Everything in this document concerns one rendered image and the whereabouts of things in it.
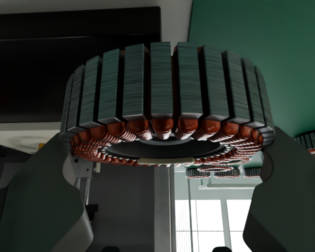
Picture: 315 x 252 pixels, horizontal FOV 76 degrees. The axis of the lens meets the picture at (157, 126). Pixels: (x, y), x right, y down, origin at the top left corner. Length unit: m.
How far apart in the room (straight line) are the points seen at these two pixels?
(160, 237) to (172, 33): 0.34
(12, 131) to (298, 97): 0.36
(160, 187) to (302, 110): 0.27
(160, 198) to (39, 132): 0.24
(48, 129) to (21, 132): 0.04
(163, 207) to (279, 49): 0.32
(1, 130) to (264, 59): 0.32
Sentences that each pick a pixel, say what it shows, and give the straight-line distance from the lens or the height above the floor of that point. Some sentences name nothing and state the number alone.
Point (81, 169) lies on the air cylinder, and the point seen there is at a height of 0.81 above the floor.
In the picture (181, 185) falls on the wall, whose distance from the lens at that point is 6.74.
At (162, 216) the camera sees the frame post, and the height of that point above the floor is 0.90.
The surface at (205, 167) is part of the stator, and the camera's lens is 0.64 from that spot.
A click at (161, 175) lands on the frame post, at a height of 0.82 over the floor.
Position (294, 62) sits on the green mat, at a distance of 0.23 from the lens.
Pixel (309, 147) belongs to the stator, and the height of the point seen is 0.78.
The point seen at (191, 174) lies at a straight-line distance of 0.91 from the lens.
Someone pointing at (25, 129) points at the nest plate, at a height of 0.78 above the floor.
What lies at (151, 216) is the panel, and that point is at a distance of 0.57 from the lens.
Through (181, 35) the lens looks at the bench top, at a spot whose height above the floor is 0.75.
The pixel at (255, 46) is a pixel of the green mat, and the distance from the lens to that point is 0.19.
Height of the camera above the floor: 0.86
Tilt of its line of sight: 19 degrees down
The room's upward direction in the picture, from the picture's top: 180 degrees clockwise
